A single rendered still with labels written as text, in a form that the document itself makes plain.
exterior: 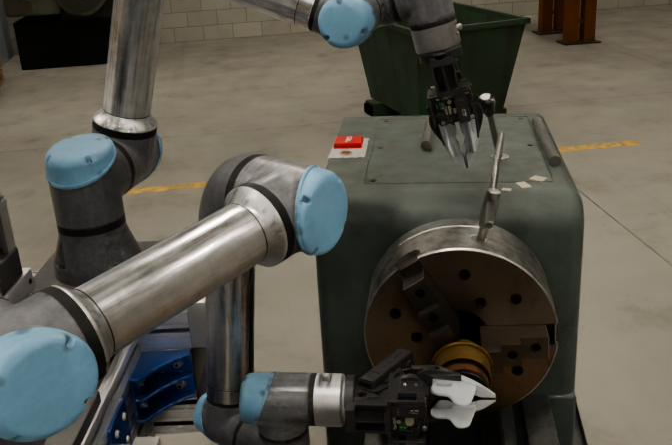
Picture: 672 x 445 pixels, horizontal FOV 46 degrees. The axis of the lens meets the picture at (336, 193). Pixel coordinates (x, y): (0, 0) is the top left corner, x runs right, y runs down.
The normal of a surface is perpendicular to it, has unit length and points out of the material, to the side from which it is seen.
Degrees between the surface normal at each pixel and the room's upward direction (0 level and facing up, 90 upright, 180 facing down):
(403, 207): 42
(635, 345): 0
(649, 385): 0
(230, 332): 85
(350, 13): 90
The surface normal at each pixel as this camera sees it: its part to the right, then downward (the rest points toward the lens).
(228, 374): 0.07, 0.26
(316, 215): 0.83, 0.14
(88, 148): -0.08, -0.88
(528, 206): -0.12, -0.46
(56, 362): 0.66, 0.24
